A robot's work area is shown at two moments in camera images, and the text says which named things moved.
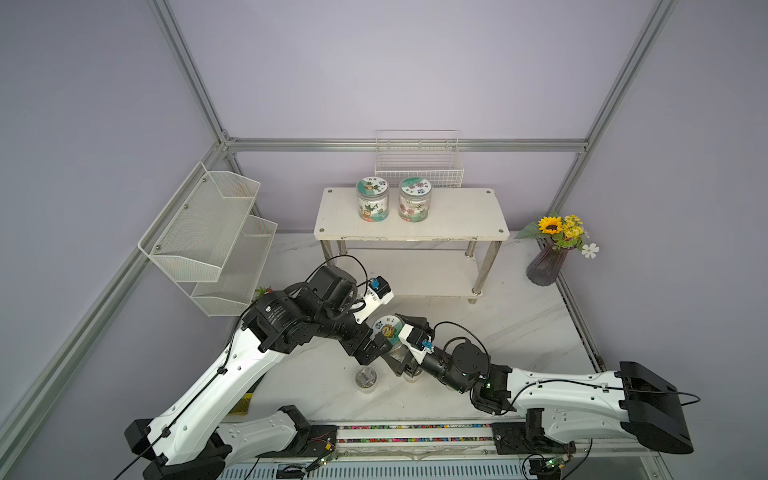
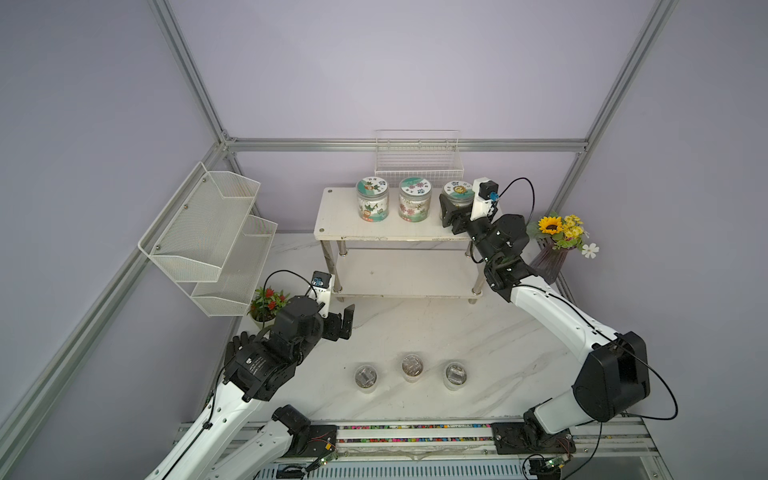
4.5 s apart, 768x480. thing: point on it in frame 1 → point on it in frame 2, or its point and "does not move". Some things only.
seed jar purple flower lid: [414, 196] does not move
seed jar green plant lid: [372, 195] does not move
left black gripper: [354, 347] → [333, 331]
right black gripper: [401, 366] → [452, 216]
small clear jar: [366, 379] does not move
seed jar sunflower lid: [391, 326] → [460, 193]
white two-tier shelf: [452, 253] does not move
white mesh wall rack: [207, 240] does not move
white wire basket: [430, 154] does not move
